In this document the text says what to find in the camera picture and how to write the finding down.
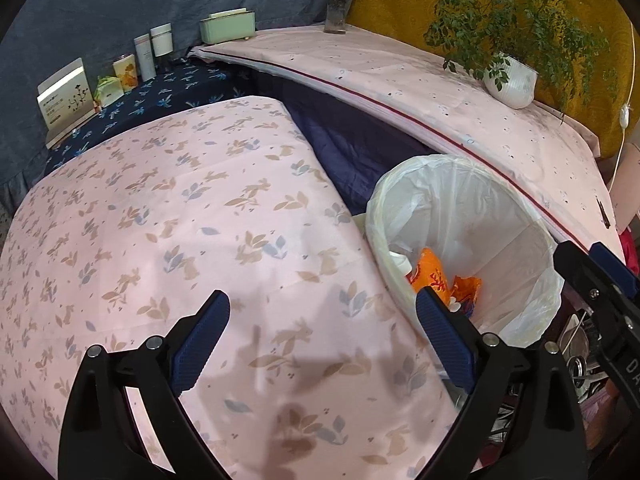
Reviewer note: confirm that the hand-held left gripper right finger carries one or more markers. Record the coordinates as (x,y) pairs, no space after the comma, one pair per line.
(445,340)

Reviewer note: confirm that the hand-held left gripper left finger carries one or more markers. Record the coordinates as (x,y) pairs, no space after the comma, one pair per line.
(200,345)

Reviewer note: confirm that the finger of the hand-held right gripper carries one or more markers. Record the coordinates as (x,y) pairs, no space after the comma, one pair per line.
(612,265)
(575,267)

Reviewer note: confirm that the orange printed plastic bag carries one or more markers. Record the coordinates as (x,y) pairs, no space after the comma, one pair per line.
(466,290)

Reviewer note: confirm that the white lined bin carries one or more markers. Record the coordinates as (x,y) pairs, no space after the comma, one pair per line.
(475,210)

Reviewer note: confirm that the red cloth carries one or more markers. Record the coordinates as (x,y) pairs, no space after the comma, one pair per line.
(631,252)

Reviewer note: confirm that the dark pen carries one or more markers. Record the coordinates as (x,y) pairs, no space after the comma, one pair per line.
(605,214)

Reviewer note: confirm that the orange snack packet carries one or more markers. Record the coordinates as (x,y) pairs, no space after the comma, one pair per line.
(430,270)

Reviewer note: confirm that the crumpled white tissue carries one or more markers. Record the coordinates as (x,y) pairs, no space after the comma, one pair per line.
(400,260)

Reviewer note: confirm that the pink floral tablecloth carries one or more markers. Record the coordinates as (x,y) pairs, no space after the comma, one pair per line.
(175,210)

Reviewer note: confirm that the white ceramic plant pot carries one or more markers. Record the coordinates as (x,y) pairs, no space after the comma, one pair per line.
(512,82)

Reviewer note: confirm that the dark purple cloth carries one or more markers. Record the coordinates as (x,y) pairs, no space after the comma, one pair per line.
(340,145)

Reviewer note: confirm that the pink dotted tablecloth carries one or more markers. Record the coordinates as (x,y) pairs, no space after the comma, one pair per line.
(425,90)

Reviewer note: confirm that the dark blue floral cloth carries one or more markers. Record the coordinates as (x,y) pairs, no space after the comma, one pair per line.
(165,92)

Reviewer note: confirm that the green leafy plant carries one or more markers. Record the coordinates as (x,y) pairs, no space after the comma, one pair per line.
(500,10)

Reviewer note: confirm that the small green carton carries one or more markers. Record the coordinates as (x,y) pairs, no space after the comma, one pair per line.
(107,92)

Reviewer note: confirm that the white cardboard box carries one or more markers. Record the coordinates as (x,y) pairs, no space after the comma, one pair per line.
(65,102)

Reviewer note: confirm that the small orange box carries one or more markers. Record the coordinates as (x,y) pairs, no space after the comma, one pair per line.
(125,74)

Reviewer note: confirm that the grey tube bottle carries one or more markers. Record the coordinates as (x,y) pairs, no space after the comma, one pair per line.
(145,60)

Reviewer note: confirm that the white round jar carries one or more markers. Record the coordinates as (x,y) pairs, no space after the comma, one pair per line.
(161,42)

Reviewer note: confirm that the pale green box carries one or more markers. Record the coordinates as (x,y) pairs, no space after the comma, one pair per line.
(227,27)

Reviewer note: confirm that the mustard yellow cloth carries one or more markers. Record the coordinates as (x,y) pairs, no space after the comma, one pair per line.
(380,10)

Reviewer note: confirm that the glass vase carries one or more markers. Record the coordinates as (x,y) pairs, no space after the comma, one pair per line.
(337,10)

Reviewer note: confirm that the blue-grey curtain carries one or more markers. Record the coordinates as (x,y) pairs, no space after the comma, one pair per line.
(100,0)

